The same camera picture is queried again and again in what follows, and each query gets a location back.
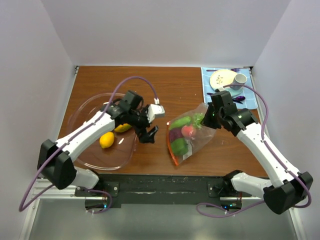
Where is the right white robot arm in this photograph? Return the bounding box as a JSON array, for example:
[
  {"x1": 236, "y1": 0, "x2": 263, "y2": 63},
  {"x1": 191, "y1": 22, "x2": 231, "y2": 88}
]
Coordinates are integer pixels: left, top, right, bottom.
[{"x1": 201, "y1": 90, "x2": 313, "y2": 215}]

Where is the blue checkered cloth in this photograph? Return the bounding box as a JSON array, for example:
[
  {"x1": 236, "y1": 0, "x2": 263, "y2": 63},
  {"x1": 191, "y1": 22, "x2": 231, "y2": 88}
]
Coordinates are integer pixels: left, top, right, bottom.
[{"x1": 201, "y1": 67, "x2": 258, "y2": 110}]

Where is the orange fake fruit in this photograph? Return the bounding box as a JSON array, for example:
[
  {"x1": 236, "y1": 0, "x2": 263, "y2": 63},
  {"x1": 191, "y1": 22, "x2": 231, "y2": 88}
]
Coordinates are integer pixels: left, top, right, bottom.
[{"x1": 114, "y1": 123, "x2": 132, "y2": 133}]

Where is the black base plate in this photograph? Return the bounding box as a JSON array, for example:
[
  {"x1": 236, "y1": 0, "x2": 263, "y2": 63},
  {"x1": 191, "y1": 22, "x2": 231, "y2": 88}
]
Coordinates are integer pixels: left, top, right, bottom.
[{"x1": 74, "y1": 173, "x2": 253, "y2": 209}]

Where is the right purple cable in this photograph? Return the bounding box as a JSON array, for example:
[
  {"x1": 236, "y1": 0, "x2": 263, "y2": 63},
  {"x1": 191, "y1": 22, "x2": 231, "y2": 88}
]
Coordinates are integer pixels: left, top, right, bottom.
[{"x1": 195, "y1": 83, "x2": 312, "y2": 218}]

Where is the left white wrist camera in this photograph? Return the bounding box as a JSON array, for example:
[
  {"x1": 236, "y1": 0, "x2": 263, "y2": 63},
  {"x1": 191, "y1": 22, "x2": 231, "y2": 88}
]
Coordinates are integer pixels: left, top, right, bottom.
[{"x1": 147, "y1": 104, "x2": 165, "y2": 123}]

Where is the green fake pepper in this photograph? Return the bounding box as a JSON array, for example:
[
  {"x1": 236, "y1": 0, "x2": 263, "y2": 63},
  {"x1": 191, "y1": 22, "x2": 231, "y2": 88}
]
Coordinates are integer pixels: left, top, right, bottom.
[{"x1": 170, "y1": 138, "x2": 188, "y2": 156}]

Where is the yellow fake lemon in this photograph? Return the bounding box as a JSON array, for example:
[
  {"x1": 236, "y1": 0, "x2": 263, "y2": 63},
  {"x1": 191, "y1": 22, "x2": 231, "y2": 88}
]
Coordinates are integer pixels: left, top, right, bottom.
[{"x1": 99, "y1": 132, "x2": 115, "y2": 149}]

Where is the purple cable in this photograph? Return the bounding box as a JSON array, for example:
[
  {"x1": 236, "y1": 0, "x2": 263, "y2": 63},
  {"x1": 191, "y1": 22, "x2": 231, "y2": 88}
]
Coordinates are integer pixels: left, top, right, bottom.
[
  {"x1": 18, "y1": 75, "x2": 161, "y2": 215},
  {"x1": 195, "y1": 83, "x2": 312, "y2": 218}
]

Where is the pink fake peach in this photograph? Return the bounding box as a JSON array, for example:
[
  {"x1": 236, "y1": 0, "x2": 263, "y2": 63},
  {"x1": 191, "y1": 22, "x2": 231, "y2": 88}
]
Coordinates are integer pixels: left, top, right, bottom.
[{"x1": 181, "y1": 124, "x2": 197, "y2": 138}]

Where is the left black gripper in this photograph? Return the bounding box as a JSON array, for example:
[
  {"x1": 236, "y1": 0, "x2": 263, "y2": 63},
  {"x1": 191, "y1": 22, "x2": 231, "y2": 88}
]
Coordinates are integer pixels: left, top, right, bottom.
[{"x1": 127, "y1": 105, "x2": 159, "y2": 144}]

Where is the grey white mug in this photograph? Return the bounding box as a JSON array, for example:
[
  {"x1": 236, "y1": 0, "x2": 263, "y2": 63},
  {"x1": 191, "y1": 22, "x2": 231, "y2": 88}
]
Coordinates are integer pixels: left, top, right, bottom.
[{"x1": 230, "y1": 73, "x2": 247, "y2": 91}]

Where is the clear plastic bowl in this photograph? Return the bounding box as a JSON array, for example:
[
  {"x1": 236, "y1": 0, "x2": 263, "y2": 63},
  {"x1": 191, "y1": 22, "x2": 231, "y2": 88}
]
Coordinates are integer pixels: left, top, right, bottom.
[{"x1": 66, "y1": 93, "x2": 137, "y2": 172}]

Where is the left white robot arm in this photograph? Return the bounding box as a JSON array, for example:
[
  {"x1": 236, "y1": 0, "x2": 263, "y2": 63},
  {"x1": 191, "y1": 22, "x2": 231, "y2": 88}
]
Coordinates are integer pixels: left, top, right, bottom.
[{"x1": 37, "y1": 90, "x2": 165, "y2": 196}]

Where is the purple spoon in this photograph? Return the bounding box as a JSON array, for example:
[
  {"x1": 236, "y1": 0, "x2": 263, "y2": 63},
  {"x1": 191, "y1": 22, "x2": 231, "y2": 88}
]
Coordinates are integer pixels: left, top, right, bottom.
[{"x1": 232, "y1": 96, "x2": 246, "y2": 104}]

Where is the clear zip top bag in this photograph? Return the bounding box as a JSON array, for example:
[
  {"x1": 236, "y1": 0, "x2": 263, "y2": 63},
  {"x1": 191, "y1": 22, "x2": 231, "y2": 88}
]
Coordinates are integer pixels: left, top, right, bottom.
[{"x1": 166, "y1": 103, "x2": 216, "y2": 166}]

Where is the purple fake onion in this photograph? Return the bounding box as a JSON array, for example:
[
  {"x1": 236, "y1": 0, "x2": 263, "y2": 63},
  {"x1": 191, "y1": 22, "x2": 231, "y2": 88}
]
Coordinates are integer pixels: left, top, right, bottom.
[{"x1": 168, "y1": 128, "x2": 184, "y2": 143}]

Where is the cream floral plate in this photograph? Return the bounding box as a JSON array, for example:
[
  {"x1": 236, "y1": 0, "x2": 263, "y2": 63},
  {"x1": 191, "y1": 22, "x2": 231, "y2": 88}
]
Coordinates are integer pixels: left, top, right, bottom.
[{"x1": 209, "y1": 69, "x2": 238, "y2": 90}]

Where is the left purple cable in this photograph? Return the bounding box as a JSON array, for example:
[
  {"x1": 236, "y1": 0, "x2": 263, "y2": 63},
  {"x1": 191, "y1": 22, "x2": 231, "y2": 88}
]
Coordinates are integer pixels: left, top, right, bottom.
[{"x1": 18, "y1": 75, "x2": 161, "y2": 215}]

